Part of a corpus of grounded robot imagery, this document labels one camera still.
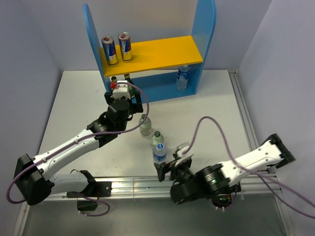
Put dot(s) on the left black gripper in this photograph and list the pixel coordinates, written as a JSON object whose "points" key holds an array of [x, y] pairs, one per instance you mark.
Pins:
{"points": [[138, 107]]}

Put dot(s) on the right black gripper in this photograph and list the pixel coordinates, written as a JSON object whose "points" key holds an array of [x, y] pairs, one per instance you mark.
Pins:
{"points": [[164, 167]]}

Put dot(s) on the plastic water bottle blue cap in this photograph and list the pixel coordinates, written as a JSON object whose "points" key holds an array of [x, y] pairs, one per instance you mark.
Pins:
{"points": [[159, 153]]}

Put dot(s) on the red bull can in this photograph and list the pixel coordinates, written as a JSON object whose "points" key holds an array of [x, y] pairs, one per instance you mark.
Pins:
{"points": [[125, 46], [109, 50]]}

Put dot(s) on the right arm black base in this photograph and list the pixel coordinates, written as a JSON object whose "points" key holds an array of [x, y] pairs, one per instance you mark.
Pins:
{"points": [[225, 198]]}

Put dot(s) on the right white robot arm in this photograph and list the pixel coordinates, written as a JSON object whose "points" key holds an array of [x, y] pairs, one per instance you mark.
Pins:
{"points": [[222, 178]]}

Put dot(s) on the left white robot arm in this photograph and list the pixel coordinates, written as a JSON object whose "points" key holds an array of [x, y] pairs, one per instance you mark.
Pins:
{"points": [[36, 176]]}

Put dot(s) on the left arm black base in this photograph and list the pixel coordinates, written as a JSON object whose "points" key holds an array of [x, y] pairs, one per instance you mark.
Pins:
{"points": [[91, 196]]}

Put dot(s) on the blue and yellow shelf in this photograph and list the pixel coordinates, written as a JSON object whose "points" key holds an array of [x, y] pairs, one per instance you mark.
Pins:
{"points": [[161, 54]]}

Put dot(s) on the green bottle yellow label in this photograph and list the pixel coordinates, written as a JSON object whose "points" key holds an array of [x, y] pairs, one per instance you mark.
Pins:
{"points": [[131, 89]]}

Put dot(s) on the green bottle red label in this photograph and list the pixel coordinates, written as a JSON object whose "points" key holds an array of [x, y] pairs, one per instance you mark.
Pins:
{"points": [[113, 79]]}

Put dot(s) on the clear glass bottle green cap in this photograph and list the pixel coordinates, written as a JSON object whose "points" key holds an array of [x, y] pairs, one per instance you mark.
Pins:
{"points": [[146, 125]]}

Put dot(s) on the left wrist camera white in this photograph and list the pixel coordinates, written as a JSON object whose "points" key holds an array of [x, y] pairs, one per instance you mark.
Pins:
{"points": [[120, 90]]}

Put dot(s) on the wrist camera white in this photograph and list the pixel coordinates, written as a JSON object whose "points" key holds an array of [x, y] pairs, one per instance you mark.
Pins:
{"points": [[120, 90], [182, 149]]}

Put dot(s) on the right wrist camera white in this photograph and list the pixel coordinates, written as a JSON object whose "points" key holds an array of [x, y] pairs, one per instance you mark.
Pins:
{"points": [[182, 149]]}

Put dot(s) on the aluminium rail frame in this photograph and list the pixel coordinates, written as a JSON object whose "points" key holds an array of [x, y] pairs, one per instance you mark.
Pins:
{"points": [[140, 204]]}

